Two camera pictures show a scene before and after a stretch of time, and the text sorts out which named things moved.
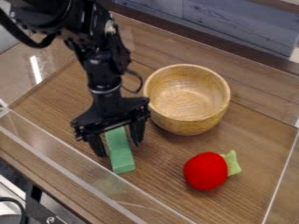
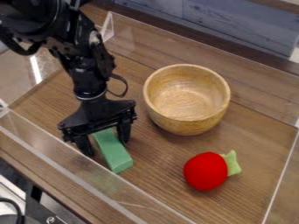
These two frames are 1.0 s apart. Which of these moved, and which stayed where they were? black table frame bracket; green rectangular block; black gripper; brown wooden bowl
Moved: black gripper
Stayed: black table frame bracket; green rectangular block; brown wooden bowl
